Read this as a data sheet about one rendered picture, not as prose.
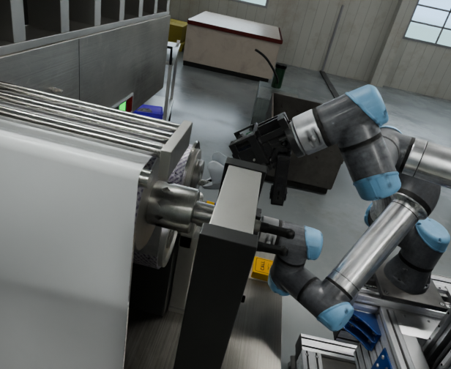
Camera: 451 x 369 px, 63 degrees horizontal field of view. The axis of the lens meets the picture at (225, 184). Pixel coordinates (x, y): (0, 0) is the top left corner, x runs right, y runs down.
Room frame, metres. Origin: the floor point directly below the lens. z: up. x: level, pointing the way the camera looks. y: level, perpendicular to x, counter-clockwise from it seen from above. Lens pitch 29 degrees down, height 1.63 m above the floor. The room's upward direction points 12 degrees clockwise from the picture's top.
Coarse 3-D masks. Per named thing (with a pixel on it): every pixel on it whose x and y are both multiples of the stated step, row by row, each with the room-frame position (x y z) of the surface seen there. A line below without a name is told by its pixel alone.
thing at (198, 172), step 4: (200, 160) 0.68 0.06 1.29; (196, 164) 0.67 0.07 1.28; (200, 164) 0.67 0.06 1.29; (196, 168) 0.66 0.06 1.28; (200, 168) 0.66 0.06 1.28; (196, 172) 0.65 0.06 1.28; (200, 172) 0.66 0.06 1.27; (192, 176) 0.65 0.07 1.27; (196, 176) 0.65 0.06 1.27; (200, 176) 0.68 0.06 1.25; (192, 180) 0.64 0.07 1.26; (196, 180) 0.64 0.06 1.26; (192, 184) 0.64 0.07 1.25; (196, 184) 0.64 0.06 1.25; (196, 188) 0.65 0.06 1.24
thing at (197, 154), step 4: (196, 152) 0.67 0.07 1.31; (200, 152) 0.71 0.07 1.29; (196, 156) 0.66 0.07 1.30; (200, 156) 0.71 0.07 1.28; (192, 160) 0.65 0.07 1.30; (196, 160) 0.67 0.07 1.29; (192, 164) 0.64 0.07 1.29; (192, 168) 0.64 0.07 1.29; (188, 172) 0.63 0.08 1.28; (192, 172) 0.64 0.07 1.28; (188, 176) 0.63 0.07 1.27; (188, 180) 0.62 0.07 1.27; (188, 184) 0.62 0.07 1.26
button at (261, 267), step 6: (258, 258) 0.86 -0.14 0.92; (264, 258) 0.86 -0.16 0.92; (258, 264) 0.83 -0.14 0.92; (264, 264) 0.83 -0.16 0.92; (270, 264) 0.84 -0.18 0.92; (252, 270) 0.81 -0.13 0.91; (258, 270) 0.80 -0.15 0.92; (264, 270) 0.81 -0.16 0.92; (252, 276) 0.80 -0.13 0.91; (258, 276) 0.79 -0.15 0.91; (264, 276) 0.79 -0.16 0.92
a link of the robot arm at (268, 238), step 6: (264, 216) 0.75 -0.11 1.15; (264, 222) 0.72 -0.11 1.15; (270, 222) 0.72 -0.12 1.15; (276, 222) 0.73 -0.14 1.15; (258, 234) 0.70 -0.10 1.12; (264, 234) 0.70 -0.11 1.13; (270, 234) 0.70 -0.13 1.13; (258, 240) 0.70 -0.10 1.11; (264, 240) 0.69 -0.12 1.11; (270, 240) 0.70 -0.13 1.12
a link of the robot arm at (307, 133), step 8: (304, 112) 0.66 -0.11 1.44; (312, 112) 0.64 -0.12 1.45; (296, 120) 0.64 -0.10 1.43; (304, 120) 0.63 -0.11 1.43; (312, 120) 0.62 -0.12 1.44; (296, 128) 0.62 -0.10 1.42; (304, 128) 0.62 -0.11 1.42; (312, 128) 0.62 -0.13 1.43; (296, 136) 0.62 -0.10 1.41; (304, 136) 0.61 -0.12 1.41; (312, 136) 0.61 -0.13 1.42; (320, 136) 0.61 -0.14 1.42; (304, 144) 0.61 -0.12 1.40; (312, 144) 0.61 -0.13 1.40; (320, 144) 0.61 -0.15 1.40; (304, 152) 0.63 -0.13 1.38; (312, 152) 0.63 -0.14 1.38
